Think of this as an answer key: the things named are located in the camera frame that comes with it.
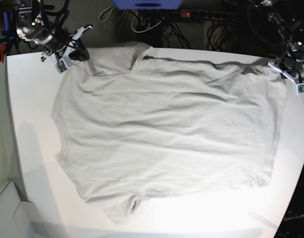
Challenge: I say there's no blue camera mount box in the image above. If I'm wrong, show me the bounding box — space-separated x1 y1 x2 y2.
113 0 182 10

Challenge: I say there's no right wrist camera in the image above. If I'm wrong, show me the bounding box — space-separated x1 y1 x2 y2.
55 58 73 73

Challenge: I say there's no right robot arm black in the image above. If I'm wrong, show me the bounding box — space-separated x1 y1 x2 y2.
16 0 93 63

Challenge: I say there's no blue handled tool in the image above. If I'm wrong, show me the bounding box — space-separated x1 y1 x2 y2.
3 11 13 41

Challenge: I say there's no grey t-shirt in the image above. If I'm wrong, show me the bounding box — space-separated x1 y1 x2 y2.
52 43 286 223

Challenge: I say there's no black power strip red light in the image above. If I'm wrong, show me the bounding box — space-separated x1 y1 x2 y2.
180 9 236 21

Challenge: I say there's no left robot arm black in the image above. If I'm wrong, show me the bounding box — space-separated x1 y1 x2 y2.
246 0 304 86

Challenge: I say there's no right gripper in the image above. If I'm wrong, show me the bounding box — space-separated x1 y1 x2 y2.
40 24 93 63

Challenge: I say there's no white cable loop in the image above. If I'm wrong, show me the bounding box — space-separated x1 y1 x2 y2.
130 14 163 34

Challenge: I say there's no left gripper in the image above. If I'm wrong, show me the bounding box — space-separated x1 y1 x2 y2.
267 58 304 84

